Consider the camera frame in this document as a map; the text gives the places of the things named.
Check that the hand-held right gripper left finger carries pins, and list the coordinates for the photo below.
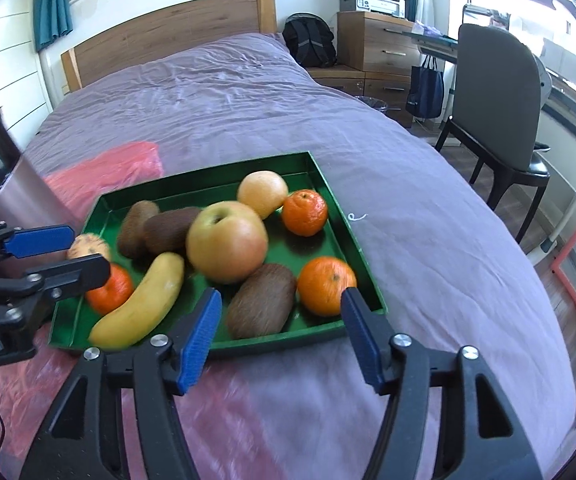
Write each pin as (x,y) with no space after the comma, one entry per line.
(198,345)

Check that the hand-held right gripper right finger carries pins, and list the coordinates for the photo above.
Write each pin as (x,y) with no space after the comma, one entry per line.
(362,345)

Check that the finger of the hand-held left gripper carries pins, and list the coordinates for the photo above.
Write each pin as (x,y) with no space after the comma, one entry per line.
(78,272)
(38,241)

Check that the striped pepino melon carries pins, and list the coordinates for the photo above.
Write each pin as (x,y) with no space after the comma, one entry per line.
(88,247)

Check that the mandarin orange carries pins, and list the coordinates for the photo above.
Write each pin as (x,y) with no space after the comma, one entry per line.
(305,212)
(327,285)
(113,290)

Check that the yellow banana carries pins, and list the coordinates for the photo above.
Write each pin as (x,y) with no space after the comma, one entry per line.
(138,305)

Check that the large brown kiwi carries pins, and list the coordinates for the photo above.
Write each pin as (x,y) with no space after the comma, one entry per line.
(262,300)

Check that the large yellow apple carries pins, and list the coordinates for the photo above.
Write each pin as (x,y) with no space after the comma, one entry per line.
(227,242)

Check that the green tray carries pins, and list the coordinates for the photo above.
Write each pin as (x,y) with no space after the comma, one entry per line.
(333,240)

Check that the small yellow citrus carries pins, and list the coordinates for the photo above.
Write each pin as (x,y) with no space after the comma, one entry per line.
(263,194)

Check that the copper black electric kettle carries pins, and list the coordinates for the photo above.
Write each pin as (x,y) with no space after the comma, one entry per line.
(28,195)

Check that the pink plastic sheet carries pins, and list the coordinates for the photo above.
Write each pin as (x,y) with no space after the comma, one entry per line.
(118,165)

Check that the white thread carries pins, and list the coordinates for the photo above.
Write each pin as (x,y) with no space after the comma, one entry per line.
(356,217)

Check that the white wardrobe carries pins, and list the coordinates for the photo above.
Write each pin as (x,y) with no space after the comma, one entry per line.
(3,60)

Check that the teal curtain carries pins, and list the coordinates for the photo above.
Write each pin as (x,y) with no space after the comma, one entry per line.
(53,0)

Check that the waste bin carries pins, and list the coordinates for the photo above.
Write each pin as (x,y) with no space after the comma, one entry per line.
(371,103)

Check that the wooden headboard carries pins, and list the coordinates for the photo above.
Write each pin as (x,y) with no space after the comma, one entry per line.
(168,25)

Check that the dark blue tote bag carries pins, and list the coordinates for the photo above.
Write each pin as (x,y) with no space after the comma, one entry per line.
(425,87)

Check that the low wooden nightstand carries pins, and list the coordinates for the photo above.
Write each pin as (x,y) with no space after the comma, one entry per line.
(338,77)

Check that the grey office chair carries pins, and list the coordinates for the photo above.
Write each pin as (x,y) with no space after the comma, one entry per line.
(497,100)

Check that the wooden dresser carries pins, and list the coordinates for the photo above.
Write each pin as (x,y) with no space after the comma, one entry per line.
(382,45)

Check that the black backpack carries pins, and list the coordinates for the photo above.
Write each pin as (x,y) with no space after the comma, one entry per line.
(310,40)

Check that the glass top desk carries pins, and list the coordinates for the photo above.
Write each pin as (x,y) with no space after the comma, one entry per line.
(432,40)

